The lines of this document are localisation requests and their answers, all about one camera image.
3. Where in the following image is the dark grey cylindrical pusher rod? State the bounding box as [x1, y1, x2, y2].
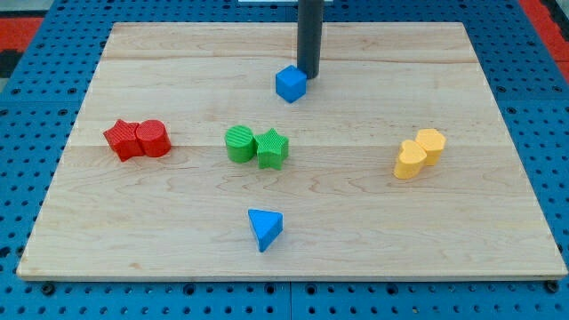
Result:
[297, 0, 324, 79]

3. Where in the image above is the blue cube block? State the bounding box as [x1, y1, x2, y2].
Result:
[276, 65, 307, 103]

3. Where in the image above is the yellow heart block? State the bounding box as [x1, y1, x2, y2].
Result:
[393, 140, 427, 180]

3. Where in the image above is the green star block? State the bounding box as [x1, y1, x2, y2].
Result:
[254, 128, 289, 170]

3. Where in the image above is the green cylinder block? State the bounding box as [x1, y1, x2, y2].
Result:
[225, 125, 256, 164]

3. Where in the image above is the yellow hexagon block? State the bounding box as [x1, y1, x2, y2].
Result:
[415, 128, 446, 166]

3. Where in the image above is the light wooden board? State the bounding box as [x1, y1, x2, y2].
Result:
[17, 22, 567, 282]

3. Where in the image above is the red cylinder block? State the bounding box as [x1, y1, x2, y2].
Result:
[135, 119, 172, 157]

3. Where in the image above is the blue triangle block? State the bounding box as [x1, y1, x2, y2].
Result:
[248, 209, 284, 252]

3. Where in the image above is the red star block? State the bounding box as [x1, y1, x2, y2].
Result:
[103, 119, 145, 162]

